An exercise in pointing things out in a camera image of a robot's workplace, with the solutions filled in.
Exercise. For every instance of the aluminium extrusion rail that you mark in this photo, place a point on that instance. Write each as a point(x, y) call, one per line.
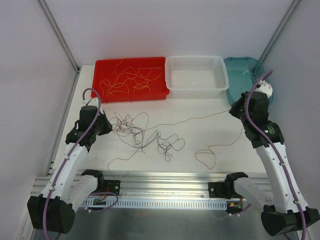
point(165, 185)

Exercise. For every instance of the red plastic tray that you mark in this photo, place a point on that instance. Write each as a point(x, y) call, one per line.
point(130, 79)

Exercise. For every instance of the right aluminium frame post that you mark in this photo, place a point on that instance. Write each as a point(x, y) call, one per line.
point(294, 4)

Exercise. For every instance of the white slotted cable duct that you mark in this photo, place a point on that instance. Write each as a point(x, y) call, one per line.
point(178, 204)

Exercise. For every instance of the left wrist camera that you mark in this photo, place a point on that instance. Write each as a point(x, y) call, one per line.
point(91, 102)

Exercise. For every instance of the white perforated plastic basket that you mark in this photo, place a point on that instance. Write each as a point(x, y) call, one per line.
point(195, 76)

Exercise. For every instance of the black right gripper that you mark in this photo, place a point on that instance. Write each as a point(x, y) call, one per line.
point(236, 110)

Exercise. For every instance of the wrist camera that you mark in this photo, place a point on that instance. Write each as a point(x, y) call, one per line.
point(265, 88)
point(91, 102)

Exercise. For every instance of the aluminium frame post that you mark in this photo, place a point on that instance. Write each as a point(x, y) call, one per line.
point(294, 4)
point(58, 33)

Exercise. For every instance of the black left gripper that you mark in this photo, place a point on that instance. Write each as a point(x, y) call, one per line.
point(105, 124)

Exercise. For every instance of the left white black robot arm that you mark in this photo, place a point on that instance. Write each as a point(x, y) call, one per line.
point(54, 209)

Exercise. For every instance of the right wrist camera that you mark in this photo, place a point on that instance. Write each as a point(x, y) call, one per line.
point(265, 88)

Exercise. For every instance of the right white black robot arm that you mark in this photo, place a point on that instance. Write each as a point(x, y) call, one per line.
point(287, 210)

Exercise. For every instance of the teal transparent plastic tray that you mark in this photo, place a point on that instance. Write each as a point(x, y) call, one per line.
point(242, 73)

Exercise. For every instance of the left aluminium frame post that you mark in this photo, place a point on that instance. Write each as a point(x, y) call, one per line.
point(58, 33)

